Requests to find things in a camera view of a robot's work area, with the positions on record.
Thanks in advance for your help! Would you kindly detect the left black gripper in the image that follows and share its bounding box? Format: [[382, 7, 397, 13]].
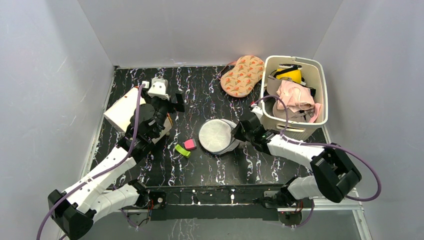
[[140, 88, 185, 139]]

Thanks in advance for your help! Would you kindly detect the white mesh laundry bag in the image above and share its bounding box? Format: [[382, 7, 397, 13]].
[[198, 119, 241, 155]]

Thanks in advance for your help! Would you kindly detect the beige bra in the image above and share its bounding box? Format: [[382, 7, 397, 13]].
[[266, 75, 309, 123]]

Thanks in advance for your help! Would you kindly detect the pink bra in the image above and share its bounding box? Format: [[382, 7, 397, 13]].
[[276, 80, 315, 112]]

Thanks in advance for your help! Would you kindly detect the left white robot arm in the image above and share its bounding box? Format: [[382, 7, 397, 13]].
[[47, 88, 185, 240]]

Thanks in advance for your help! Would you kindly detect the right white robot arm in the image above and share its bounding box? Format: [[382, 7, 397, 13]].
[[231, 114, 362, 207]]

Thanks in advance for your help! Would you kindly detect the floral orange mesh bag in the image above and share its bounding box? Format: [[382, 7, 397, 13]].
[[220, 55, 265, 98]]

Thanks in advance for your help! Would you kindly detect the yellow bra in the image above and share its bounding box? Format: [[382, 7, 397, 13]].
[[271, 65, 303, 84]]

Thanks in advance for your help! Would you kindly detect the black bra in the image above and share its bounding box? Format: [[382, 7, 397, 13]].
[[304, 86, 317, 98]]

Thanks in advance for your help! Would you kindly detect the cream plastic laundry basket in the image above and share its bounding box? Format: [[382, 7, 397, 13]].
[[260, 55, 329, 141]]

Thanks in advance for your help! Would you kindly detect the pink clip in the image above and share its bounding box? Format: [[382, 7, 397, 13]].
[[183, 138, 197, 151]]

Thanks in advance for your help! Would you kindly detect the green clip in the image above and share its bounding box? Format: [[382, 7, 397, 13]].
[[174, 144, 191, 158]]

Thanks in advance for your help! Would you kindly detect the white orange cylindrical container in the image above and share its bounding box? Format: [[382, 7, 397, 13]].
[[103, 86, 173, 145]]

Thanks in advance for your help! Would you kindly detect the pink garment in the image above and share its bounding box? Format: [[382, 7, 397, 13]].
[[306, 103, 322, 123]]

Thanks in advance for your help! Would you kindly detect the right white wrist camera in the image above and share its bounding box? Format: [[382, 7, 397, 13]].
[[250, 102, 264, 123]]

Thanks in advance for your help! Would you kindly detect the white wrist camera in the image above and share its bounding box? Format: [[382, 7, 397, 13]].
[[250, 102, 264, 123], [141, 78, 170, 101]]

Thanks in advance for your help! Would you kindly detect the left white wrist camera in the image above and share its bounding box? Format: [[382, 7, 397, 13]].
[[141, 78, 170, 101]]

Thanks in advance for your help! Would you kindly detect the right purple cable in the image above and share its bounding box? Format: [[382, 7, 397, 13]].
[[253, 95, 382, 202]]

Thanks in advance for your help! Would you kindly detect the purple cable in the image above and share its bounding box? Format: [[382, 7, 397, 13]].
[[35, 83, 147, 240], [253, 95, 382, 202]]

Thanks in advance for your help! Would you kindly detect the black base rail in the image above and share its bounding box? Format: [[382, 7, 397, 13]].
[[119, 183, 332, 222]]

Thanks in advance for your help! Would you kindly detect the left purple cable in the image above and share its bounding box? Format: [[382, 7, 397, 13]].
[[35, 83, 147, 240]]

